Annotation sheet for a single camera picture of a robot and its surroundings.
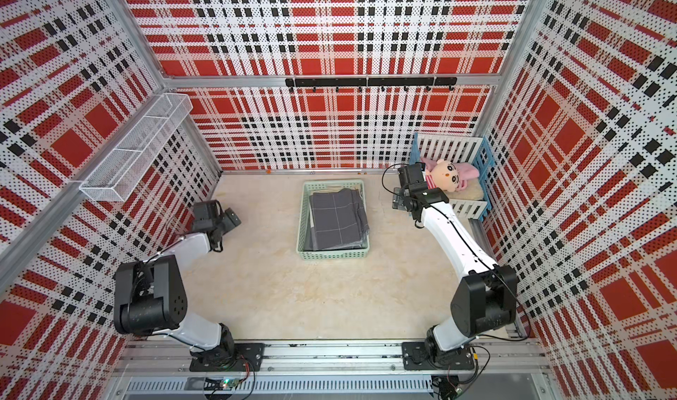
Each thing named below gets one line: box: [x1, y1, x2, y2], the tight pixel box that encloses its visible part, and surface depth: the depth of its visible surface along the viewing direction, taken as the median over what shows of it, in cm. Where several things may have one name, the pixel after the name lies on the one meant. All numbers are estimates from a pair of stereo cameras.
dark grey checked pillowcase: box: [304, 188, 370, 252], surface depth 98 cm
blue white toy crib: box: [409, 132, 495, 222], surface depth 110 cm
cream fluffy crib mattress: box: [446, 177, 484, 201], surface depth 106 cm
